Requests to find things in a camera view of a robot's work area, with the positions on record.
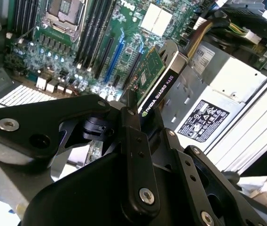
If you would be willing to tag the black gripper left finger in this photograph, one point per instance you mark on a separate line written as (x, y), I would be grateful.
(41, 117)

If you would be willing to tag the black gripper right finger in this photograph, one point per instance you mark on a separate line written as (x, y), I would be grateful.
(190, 164)

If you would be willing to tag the green black graphics card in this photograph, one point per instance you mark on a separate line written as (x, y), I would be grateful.
(162, 88)

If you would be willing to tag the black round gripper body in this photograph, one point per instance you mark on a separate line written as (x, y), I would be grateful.
(81, 200)

